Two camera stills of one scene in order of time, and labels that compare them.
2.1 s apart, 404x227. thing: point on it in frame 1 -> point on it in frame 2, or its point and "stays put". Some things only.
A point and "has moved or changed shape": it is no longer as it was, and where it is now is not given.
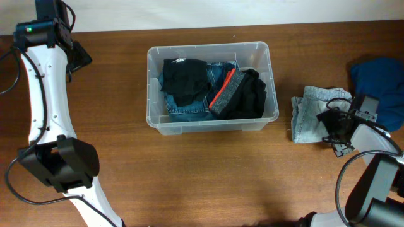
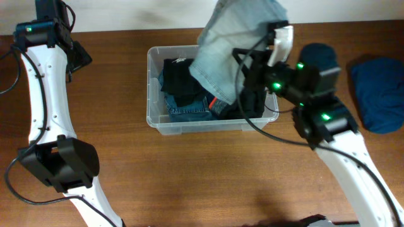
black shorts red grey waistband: [242, 95] stays put
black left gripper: [77, 60] stays put
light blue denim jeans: [306, 126] has moved or changed shape
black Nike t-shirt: [185, 79] stays put
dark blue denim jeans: [199, 111] stays put
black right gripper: [329, 119] -> [246, 78]
